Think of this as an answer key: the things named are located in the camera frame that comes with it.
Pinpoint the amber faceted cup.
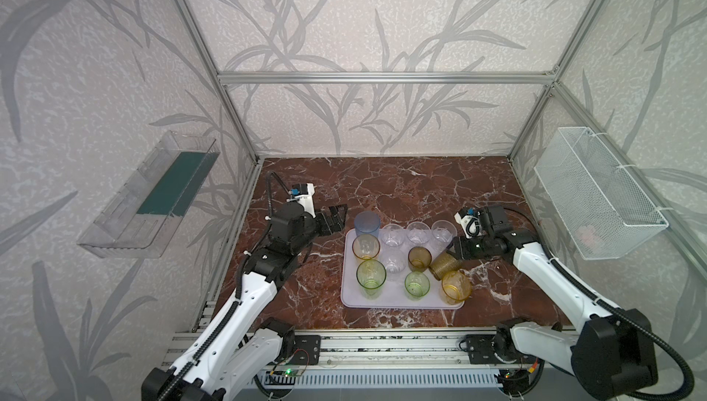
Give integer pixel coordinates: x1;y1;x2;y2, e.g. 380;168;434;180
441;270;473;305

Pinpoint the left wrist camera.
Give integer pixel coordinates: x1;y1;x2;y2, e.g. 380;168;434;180
287;183;316;217

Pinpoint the lilac plastic tray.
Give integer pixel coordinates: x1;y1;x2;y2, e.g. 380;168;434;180
341;229;465;310

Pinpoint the clear cup back row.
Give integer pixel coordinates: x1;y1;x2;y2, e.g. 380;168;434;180
379;249;407;274

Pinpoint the grey-blue plastic cup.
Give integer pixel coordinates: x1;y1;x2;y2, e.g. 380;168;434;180
355;211;381;237

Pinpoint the small circuit board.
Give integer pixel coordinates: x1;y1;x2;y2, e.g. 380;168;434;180
267;368;304;386

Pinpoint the yellow plastic cup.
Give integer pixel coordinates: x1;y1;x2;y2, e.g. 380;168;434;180
352;233;381;261

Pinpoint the green cup back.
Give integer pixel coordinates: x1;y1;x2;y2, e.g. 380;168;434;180
404;271;431;301

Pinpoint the clear faceted cup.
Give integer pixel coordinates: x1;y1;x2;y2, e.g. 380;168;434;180
431;220;458;246

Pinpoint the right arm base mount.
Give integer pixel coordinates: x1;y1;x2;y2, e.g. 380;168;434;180
458;334;537;368

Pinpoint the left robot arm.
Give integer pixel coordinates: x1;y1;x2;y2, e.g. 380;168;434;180
141;201;348;400

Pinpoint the olive green textured cup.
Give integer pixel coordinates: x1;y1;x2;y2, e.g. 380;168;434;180
408;246;432;272

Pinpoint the clear plastic wall shelf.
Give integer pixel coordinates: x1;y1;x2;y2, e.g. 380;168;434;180
77;131;220;259

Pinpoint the white wire basket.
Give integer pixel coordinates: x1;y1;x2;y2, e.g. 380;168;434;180
535;127;669;261

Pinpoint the pink object in basket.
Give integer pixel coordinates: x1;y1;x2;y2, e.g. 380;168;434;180
576;225;601;249

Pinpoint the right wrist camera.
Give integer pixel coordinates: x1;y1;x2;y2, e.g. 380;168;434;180
455;208;482;238

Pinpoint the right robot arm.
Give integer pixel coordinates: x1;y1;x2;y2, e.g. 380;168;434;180
447;204;695;400

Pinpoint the light green plastic cup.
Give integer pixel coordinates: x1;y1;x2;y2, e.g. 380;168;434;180
355;259;388;300

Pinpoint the brown olive textured cup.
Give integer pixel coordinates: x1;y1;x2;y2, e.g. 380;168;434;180
429;252;463;281

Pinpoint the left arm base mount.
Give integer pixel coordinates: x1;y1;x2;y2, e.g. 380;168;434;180
274;335;322;366

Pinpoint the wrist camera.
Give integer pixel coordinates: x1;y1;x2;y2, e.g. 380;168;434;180
287;183;316;217
455;208;482;238

